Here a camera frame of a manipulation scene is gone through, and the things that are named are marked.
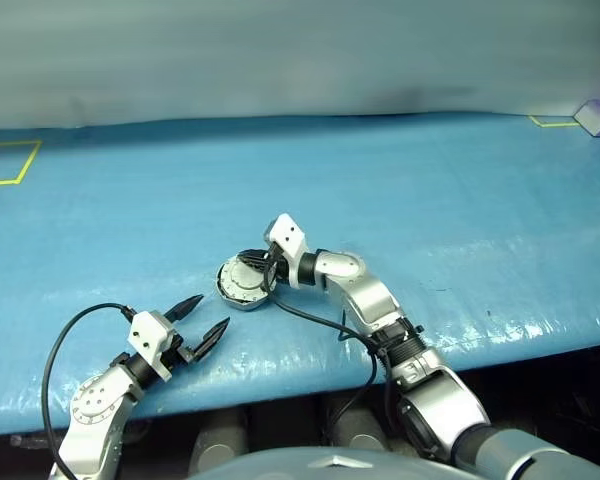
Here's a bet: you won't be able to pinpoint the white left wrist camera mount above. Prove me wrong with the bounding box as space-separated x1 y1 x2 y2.
126 310 174 384

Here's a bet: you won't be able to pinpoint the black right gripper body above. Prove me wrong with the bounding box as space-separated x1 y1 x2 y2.
266 242 292 287

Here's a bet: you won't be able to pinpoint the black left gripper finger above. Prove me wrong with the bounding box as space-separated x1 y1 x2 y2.
165 294 205 324
193 316 232 362

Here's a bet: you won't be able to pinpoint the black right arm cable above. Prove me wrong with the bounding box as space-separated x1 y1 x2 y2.
261 248 381 431

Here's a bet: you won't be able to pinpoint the dark grey rounded cylinder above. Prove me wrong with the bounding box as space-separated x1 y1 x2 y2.
191 408 250 472
326 395 387 452

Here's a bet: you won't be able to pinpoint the grey robot torso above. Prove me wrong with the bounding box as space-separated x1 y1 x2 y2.
189 445 464 480

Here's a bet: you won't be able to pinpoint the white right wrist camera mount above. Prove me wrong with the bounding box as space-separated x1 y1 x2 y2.
264 213 309 289

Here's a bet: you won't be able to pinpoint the silver motor housing copper windings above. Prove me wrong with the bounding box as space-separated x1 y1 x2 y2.
214 252 272 312

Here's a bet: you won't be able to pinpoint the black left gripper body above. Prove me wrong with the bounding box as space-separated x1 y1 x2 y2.
161 331 197 370

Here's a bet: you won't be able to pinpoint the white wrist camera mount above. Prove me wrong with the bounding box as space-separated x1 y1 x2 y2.
264 213 309 289
126 310 174 384

